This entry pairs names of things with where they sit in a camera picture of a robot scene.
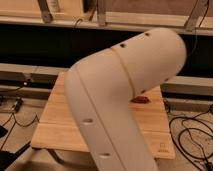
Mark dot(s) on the metal shelf bracket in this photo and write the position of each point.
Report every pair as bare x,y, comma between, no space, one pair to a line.
45,12
101,12
196,15

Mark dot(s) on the metal shelf bracket left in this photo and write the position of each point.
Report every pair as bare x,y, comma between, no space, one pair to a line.
45,12

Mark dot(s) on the wooden table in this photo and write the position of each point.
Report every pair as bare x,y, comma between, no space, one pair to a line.
57,130

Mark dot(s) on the small brown object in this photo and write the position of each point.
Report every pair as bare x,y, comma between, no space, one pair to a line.
140,99

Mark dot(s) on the metal shelf bracket middle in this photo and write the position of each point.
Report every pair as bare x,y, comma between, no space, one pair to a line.
101,12

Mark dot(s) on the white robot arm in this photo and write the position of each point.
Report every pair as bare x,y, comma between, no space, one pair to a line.
99,87

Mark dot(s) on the metal shelf bracket right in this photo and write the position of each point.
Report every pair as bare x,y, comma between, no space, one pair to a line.
196,15

